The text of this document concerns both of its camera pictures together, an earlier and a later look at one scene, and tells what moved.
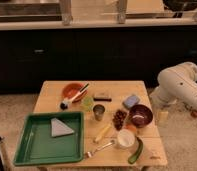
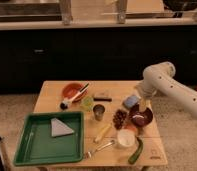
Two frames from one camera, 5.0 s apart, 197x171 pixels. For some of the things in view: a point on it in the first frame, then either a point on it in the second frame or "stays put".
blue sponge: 131,101 stays put
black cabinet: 22,59 stays put
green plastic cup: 87,103 stays put
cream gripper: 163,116 → 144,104
